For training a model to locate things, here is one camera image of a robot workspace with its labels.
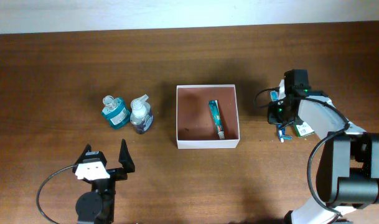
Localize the purple foam soap pump bottle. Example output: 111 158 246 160
130 94 154 134

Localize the blue disposable razor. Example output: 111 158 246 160
277 126 292 142

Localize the green white soap packet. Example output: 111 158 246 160
294 122 314 138

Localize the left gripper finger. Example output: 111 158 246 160
118 139 135 173
75 144 91 165

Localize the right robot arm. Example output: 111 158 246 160
267 69 379 224

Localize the white box pink interior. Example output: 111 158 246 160
175 84 240 149

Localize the teal toothpaste tube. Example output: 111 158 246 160
208 100 225 140

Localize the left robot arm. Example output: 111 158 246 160
73 140 135 224

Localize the blue white toothbrush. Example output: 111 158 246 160
270 90 285 143

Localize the teal mouthwash bottle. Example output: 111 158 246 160
101 95 131 129

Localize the left black cable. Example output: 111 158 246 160
35 164 77 224

